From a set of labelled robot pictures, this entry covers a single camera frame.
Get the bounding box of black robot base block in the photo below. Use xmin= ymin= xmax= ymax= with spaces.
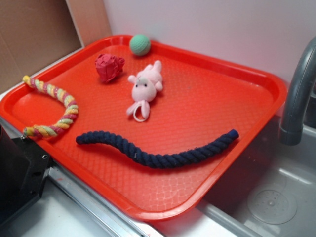
xmin=0 ymin=127 xmax=51 ymax=227

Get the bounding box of red plastic tray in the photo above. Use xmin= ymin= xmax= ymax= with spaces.
xmin=0 ymin=35 xmax=288 ymax=222

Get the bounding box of pink plush bunny toy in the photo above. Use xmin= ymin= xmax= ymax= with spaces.
xmin=126 ymin=60 xmax=163 ymax=122

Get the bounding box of red crumpled paper ball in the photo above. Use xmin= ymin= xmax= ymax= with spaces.
xmin=95 ymin=54 xmax=125 ymax=83

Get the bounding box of green rubber ball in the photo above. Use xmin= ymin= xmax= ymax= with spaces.
xmin=129 ymin=34 xmax=151 ymax=56

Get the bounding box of grey toy sink basin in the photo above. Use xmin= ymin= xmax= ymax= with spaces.
xmin=198 ymin=118 xmax=316 ymax=237

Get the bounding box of grey sink faucet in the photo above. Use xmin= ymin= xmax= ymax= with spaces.
xmin=278 ymin=38 xmax=316 ymax=146

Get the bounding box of brown cardboard panel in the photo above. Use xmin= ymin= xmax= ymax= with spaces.
xmin=0 ymin=0 xmax=112 ymax=92

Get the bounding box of dark blue rope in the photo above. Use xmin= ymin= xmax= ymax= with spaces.
xmin=75 ymin=128 xmax=240 ymax=169

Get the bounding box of multicolour pastel twisted rope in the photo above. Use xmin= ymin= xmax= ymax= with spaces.
xmin=22 ymin=75 xmax=79 ymax=140

